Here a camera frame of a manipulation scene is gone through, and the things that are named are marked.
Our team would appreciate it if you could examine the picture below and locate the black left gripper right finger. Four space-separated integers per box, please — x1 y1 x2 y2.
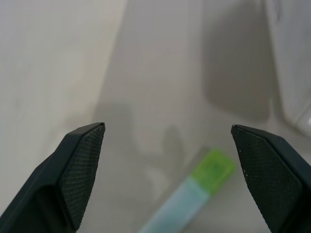
230 124 311 233

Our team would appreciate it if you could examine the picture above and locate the green capped marker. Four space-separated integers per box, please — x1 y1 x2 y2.
138 148 237 233

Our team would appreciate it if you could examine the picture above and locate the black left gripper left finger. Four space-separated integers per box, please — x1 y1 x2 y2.
0 122 106 233

